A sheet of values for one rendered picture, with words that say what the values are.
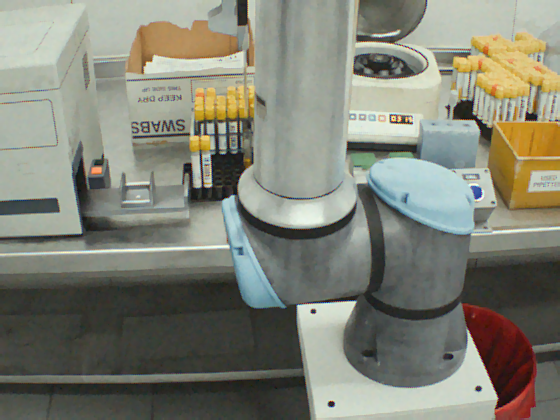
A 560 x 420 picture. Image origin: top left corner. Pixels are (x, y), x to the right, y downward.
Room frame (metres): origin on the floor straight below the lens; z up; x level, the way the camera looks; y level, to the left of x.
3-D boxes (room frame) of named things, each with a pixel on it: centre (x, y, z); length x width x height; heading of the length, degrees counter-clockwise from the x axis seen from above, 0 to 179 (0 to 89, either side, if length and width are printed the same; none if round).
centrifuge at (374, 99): (1.31, -0.19, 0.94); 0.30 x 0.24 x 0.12; 176
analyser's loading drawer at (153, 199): (0.94, 0.24, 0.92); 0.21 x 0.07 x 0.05; 95
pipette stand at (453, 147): (1.08, -0.29, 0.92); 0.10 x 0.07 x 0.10; 90
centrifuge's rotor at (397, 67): (1.33, -0.19, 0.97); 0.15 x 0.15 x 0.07
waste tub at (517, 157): (1.04, -0.44, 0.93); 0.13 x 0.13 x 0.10; 4
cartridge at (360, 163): (1.02, -0.14, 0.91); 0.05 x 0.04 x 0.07; 5
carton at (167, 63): (1.34, 0.17, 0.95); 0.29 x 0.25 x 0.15; 5
